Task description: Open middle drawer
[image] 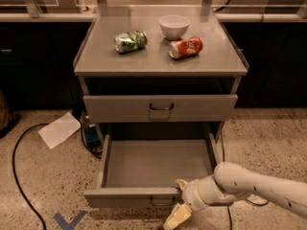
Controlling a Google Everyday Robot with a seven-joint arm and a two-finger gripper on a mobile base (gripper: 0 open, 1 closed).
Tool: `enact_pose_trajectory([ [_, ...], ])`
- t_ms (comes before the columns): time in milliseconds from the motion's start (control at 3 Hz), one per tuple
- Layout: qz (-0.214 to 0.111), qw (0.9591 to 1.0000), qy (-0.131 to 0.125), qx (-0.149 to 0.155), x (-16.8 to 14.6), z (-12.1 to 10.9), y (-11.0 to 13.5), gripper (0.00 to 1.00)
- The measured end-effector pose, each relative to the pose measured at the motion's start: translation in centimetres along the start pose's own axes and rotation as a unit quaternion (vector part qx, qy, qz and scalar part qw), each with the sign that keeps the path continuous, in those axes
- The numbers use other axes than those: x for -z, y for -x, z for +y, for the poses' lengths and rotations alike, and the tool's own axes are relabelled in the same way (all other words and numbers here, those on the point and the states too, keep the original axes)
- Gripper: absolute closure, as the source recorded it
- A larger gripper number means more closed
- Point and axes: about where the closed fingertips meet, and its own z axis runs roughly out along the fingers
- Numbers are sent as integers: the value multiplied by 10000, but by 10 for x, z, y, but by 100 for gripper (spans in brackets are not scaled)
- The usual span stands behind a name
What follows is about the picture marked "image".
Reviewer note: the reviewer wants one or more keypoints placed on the blue power box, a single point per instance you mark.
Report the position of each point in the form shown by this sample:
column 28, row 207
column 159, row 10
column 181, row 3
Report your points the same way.
column 91, row 137

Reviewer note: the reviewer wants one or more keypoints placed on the grey drawer cabinet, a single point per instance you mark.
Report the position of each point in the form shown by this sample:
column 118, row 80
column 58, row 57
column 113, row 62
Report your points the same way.
column 216, row 70

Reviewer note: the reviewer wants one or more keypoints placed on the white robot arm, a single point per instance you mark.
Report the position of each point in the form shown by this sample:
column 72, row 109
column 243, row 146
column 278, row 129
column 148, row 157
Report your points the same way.
column 229, row 183

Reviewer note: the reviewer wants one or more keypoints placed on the green soda can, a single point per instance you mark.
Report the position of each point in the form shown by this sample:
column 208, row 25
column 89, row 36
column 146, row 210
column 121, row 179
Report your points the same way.
column 130, row 41

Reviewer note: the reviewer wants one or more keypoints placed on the grey drawer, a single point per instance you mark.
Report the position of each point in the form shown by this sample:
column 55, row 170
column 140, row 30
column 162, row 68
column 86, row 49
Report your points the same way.
column 143, row 173
column 159, row 108

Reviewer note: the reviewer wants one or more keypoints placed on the white bowl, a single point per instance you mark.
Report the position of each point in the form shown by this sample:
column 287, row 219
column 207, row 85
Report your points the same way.
column 174, row 26

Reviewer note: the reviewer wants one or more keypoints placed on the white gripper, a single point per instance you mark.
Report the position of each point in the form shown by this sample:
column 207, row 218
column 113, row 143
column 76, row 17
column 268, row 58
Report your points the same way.
column 190, row 193

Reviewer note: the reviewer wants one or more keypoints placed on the grey top drawer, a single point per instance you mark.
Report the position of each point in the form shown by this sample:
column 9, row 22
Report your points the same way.
column 159, row 108

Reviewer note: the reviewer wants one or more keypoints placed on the brown bag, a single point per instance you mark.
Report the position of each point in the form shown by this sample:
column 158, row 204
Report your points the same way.
column 5, row 113

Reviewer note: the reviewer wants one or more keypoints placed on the white paper sheet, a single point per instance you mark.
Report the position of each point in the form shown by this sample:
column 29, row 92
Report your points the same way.
column 59, row 130

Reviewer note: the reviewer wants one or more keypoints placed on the red soda can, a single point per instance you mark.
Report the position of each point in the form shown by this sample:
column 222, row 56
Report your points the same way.
column 185, row 48

